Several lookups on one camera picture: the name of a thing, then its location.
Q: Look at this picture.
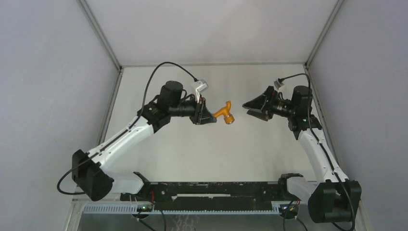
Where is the right black camera cable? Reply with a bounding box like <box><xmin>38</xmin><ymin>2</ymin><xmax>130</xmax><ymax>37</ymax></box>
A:
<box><xmin>279</xmin><ymin>73</ymin><xmax>312</xmax><ymax>135</ymax></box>

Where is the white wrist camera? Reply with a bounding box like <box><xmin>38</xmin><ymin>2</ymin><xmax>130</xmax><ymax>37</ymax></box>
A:
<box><xmin>191</xmin><ymin>79</ymin><xmax>208</xmax><ymax>103</ymax></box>
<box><xmin>274</xmin><ymin>78</ymin><xmax>285</xmax><ymax>91</ymax></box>

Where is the orange faucet body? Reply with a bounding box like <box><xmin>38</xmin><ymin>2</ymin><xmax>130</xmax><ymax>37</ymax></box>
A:
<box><xmin>213</xmin><ymin>101</ymin><xmax>235</xmax><ymax>125</ymax></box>

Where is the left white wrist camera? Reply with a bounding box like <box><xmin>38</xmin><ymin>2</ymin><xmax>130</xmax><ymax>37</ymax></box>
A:
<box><xmin>191</xmin><ymin>79</ymin><xmax>208</xmax><ymax>103</ymax></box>

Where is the black camera cable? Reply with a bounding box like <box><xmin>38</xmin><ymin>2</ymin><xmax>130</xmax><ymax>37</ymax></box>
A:
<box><xmin>141</xmin><ymin>62</ymin><xmax>200</xmax><ymax>111</ymax></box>
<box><xmin>279</xmin><ymin>73</ymin><xmax>312</xmax><ymax>135</ymax></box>

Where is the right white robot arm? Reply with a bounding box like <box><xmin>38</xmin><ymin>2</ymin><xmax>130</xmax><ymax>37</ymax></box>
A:
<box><xmin>242</xmin><ymin>86</ymin><xmax>362</xmax><ymax>223</ymax></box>

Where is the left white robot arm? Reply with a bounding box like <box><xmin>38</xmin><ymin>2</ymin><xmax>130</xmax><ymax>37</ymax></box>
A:
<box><xmin>72</xmin><ymin>80</ymin><xmax>217</xmax><ymax>201</ymax></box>

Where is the left black camera cable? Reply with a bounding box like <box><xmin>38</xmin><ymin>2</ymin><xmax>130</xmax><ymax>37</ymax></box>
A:
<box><xmin>141</xmin><ymin>62</ymin><xmax>200</xmax><ymax>111</ymax></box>

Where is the right green circuit board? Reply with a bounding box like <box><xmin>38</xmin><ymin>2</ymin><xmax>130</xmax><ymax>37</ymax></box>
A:
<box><xmin>279</xmin><ymin>205</ymin><xmax>299</xmax><ymax>215</ymax></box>

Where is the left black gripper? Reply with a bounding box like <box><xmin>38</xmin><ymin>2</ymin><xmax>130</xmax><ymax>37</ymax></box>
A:
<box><xmin>169</xmin><ymin>93</ymin><xmax>216</xmax><ymax>126</ymax></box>

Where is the white slotted cable duct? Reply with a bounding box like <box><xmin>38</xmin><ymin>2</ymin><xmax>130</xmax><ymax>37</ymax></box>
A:
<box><xmin>83</xmin><ymin>204</ymin><xmax>280</xmax><ymax>215</ymax></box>

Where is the left green circuit board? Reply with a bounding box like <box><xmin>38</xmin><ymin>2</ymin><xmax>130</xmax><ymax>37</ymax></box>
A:
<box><xmin>137</xmin><ymin>205</ymin><xmax>154</xmax><ymax>213</ymax></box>

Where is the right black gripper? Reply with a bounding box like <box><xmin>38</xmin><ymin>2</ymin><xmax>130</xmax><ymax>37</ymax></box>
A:
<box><xmin>242</xmin><ymin>86</ymin><xmax>296</xmax><ymax>122</ymax></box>

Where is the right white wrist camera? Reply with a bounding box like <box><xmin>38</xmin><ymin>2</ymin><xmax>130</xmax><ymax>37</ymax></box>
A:
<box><xmin>274</xmin><ymin>78</ymin><xmax>285</xmax><ymax>91</ymax></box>

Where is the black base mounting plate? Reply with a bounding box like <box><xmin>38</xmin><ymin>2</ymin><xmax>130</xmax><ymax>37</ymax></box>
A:
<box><xmin>120</xmin><ymin>181</ymin><xmax>298</xmax><ymax>210</ymax></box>

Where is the green circuit board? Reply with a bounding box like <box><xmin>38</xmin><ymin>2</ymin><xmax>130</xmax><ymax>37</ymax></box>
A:
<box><xmin>137</xmin><ymin>205</ymin><xmax>154</xmax><ymax>213</ymax></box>
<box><xmin>279</xmin><ymin>205</ymin><xmax>299</xmax><ymax>215</ymax></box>

